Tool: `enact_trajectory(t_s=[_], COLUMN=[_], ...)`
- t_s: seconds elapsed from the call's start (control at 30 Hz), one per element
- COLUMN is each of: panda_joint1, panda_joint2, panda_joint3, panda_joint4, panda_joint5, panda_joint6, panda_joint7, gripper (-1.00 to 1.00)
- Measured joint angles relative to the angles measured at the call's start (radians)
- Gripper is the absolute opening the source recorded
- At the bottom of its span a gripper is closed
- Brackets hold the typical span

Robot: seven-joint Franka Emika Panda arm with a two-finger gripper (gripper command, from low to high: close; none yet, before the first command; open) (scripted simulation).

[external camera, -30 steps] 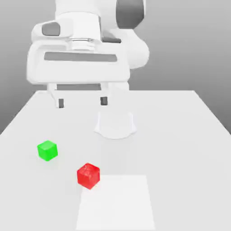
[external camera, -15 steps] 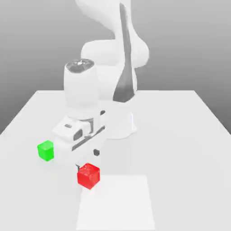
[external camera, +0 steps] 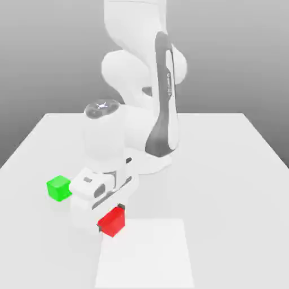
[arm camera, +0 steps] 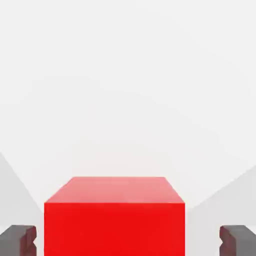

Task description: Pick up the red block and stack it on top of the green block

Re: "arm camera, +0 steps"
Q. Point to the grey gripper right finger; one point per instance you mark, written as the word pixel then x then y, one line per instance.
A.
pixel 241 241

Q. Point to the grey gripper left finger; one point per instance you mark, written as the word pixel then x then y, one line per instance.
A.
pixel 14 240

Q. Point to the small red cube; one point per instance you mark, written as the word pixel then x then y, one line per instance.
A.
pixel 114 226

